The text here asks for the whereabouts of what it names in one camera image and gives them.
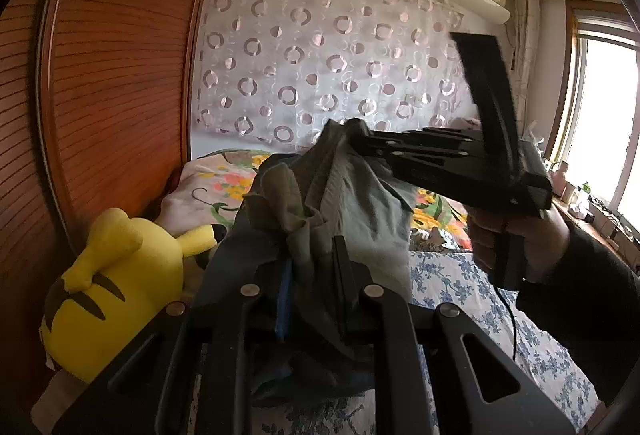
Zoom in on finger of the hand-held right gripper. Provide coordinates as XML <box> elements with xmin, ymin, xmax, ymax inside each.
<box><xmin>359</xmin><ymin>146</ymin><xmax>503</xmax><ymax>206</ymax></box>
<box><xmin>347</xmin><ymin>117</ymin><xmax>485</xmax><ymax>152</ymax></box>

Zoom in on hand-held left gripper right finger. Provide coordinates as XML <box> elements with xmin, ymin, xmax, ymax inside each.
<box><xmin>332</xmin><ymin>235</ymin><xmax>576</xmax><ymax>435</ymax></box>

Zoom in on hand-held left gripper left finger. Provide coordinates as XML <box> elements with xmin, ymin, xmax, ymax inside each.
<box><xmin>52</xmin><ymin>257</ymin><xmax>296</xmax><ymax>435</ymax></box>

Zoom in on grey-green pants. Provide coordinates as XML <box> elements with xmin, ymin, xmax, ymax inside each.
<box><xmin>242</xmin><ymin>117</ymin><xmax>420</xmax><ymax>408</ymax></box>

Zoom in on person's right forearm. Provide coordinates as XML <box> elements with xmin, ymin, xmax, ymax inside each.
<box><xmin>515</xmin><ymin>215</ymin><xmax>640</xmax><ymax>408</ymax></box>

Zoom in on patterned window curtain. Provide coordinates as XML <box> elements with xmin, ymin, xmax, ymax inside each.
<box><xmin>509</xmin><ymin>0</ymin><xmax>542</xmax><ymax>132</ymax></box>

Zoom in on blue floral blanket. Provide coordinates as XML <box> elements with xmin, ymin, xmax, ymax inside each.
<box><xmin>250</xmin><ymin>249</ymin><xmax>601</xmax><ymax>435</ymax></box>

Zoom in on window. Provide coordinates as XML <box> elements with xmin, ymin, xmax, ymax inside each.
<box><xmin>545</xmin><ymin>0</ymin><xmax>640</xmax><ymax>226</ymax></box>

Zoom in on colourful floral pillow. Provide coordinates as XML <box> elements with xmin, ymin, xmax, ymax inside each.
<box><xmin>162</xmin><ymin>147</ymin><xmax>476</xmax><ymax>257</ymax></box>

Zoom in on yellow plush toy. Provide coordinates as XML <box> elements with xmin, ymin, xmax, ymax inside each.
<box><xmin>39</xmin><ymin>207</ymin><xmax>229</xmax><ymax>386</ymax></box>

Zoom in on sheer curtain with circles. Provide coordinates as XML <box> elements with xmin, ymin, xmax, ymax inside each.
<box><xmin>189</xmin><ymin>0</ymin><xmax>485</xmax><ymax>152</ymax></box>

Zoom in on long wooden cabinet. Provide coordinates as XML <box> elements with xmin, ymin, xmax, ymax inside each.
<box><xmin>552</xmin><ymin>187</ymin><xmax>640</xmax><ymax>276</ymax></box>

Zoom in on wooden headboard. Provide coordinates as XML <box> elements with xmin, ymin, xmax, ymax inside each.
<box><xmin>0</xmin><ymin>0</ymin><xmax>232</xmax><ymax>366</ymax></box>

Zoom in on black cable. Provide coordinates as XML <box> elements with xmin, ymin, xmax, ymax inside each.
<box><xmin>497</xmin><ymin>287</ymin><xmax>519</xmax><ymax>362</ymax></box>

